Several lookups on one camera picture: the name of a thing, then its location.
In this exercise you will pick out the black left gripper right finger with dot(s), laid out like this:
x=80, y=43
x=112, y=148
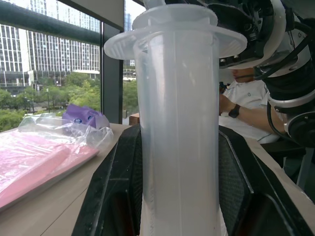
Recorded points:
x=241, y=186

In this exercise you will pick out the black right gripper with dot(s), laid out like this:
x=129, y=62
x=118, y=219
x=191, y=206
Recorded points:
x=241, y=22

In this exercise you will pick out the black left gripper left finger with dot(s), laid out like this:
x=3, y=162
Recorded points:
x=108, y=186

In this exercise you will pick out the translucent plastic syringe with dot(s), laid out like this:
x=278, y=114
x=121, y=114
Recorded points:
x=177, y=123

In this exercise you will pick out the person left hand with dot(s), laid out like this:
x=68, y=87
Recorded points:
x=226, y=104

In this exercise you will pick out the brown cardboard box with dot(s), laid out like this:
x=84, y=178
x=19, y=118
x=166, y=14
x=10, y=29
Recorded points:
x=134, y=119

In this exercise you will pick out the person in white shirt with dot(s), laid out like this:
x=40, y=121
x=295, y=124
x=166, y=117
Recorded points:
x=248, y=94

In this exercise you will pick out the purple plastic packet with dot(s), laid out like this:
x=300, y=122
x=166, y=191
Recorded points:
x=83, y=116

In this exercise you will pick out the black wrist watch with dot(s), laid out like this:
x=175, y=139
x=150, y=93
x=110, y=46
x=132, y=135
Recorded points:
x=234, y=111

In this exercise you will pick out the pink sheets in clear bag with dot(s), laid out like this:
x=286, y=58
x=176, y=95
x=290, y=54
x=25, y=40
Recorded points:
x=37, y=152

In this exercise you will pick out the dark window pillar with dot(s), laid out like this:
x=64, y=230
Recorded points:
x=112, y=73

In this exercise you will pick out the dark window crossbeam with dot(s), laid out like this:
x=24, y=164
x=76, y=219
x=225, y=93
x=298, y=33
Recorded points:
x=49, y=23

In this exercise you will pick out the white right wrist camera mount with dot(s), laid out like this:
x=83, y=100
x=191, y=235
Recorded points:
x=280, y=27

